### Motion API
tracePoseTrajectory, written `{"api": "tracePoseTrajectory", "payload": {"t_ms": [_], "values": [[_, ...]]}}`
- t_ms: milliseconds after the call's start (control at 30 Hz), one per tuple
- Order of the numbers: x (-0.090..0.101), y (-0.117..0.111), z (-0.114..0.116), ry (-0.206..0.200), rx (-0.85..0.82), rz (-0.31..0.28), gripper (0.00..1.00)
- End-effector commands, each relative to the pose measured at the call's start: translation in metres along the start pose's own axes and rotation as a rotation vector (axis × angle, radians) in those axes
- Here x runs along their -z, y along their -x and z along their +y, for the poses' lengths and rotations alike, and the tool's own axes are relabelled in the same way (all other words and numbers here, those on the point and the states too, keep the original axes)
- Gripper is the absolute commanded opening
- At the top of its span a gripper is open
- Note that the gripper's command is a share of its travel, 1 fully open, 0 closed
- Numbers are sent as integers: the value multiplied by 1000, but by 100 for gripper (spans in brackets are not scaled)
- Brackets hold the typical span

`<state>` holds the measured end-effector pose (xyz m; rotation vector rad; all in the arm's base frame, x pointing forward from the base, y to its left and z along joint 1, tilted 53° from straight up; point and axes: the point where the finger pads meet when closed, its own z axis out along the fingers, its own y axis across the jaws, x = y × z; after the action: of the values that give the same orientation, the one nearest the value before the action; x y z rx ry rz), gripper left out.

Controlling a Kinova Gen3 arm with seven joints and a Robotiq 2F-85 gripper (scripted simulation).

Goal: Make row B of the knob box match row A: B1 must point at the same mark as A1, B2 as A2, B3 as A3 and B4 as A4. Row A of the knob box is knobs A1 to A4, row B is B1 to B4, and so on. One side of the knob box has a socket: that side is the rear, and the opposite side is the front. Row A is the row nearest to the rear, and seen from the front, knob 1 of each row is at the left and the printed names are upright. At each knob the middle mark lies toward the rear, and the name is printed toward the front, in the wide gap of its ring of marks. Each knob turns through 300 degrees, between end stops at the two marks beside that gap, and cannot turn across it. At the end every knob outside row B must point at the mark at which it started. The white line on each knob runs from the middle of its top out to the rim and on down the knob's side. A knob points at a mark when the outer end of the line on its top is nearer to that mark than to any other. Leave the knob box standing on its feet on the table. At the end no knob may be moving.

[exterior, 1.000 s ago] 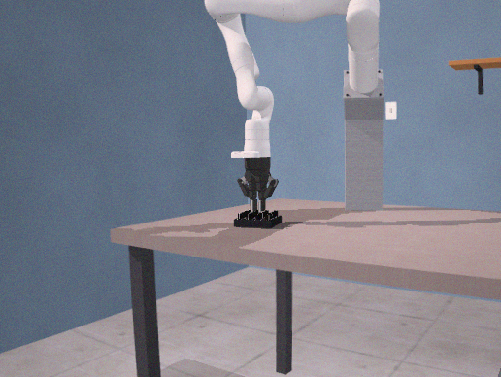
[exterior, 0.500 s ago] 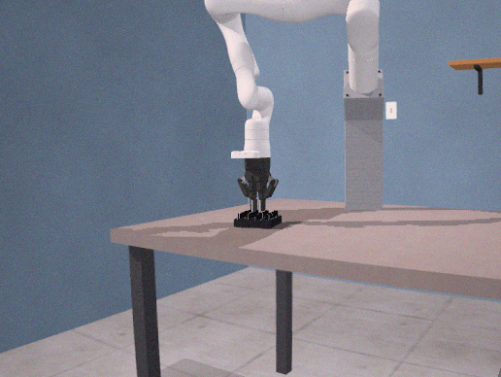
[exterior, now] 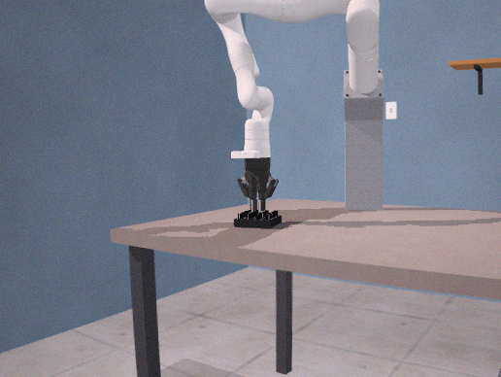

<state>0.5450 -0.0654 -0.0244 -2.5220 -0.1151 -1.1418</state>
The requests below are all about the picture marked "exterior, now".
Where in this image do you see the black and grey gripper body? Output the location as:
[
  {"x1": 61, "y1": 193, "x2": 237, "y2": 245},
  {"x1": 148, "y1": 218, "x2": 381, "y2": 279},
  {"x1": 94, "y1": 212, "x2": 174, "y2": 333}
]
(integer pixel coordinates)
[{"x1": 245, "y1": 157, "x2": 271, "y2": 188}]

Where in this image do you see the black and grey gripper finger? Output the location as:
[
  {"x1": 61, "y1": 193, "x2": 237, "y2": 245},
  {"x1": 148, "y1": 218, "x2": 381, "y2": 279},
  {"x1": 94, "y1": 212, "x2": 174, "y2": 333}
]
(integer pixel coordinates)
[
  {"x1": 256, "y1": 176, "x2": 279, "y2": 213},
  {"x1": 237, "y1": 176, "x2": 257, "y2": 212}
]

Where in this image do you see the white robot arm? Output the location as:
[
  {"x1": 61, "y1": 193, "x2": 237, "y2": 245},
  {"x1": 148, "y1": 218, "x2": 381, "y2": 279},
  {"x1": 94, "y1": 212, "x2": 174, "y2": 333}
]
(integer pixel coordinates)
[{"x1": 205, "y1": 0, "x2": 380, "y2": 158}]

